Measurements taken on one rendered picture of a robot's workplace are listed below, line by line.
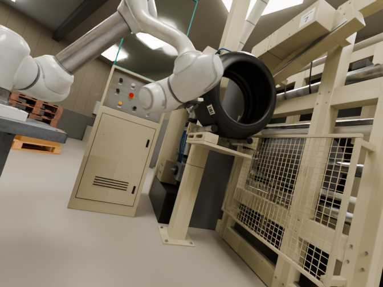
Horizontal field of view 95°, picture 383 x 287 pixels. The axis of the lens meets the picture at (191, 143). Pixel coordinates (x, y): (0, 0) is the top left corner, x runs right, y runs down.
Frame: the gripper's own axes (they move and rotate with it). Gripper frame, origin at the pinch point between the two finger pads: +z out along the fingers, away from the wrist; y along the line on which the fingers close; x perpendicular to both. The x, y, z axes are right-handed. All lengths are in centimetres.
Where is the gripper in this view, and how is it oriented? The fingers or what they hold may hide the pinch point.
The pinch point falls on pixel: (198, 99)
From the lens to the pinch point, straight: 95.6
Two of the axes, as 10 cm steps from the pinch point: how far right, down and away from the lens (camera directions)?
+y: 2.1, 9.7, 1.1
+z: 4.5, -2.0, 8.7
